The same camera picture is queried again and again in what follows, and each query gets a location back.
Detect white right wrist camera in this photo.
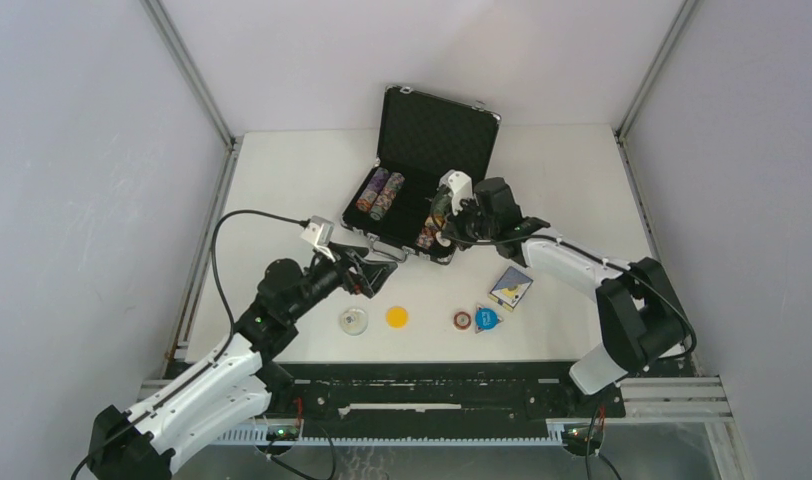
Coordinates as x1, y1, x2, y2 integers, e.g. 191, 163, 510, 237
439, 170, 473, 216

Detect red round poker chip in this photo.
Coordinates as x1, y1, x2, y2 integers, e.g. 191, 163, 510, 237
453, 311, 472, 330

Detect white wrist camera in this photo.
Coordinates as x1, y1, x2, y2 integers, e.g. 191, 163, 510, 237
439, 170, 473, 216
300, 216, 336, 262

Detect playing card deck box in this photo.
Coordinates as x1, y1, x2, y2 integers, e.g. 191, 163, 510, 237
488, 266, 533, 312

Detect green yellow chip stack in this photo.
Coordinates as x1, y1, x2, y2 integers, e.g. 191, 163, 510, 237
425, 187, 450, 230

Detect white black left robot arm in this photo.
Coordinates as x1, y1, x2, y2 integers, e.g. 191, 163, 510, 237
82, 244, 397, 479

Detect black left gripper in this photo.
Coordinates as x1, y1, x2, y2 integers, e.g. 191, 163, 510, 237
285, 241, 395, 322

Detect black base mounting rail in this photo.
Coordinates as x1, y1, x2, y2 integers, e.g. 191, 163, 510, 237
265, 361, 626, 441

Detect yellow round button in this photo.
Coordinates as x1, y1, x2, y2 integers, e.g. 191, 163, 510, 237
385, 306, 409, 329

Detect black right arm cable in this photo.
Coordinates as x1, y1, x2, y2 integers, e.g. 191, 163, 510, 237
439, 225, 699, 362

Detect orange blue chip stack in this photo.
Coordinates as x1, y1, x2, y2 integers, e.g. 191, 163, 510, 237
415, 224, 439, 250

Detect purple orange chip stack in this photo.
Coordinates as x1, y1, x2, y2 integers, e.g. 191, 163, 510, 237
355, 167, 391, 213

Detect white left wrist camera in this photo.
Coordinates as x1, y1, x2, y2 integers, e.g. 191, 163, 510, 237
300, 216, 336, 262

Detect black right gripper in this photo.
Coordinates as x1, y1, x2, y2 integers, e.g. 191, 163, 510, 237
444, 193, 499, 251

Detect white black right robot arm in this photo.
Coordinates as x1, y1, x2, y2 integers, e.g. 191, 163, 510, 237
341, 170, 696, 416

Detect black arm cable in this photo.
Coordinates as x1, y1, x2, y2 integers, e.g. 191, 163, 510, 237
209, 209, 311, 333
439, 225, 699, 362

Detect black poker set case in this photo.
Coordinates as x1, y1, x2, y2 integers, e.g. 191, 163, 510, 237
340, 85, 502, 265

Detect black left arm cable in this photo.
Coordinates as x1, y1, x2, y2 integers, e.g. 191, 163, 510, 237
209, 209, 311, 333

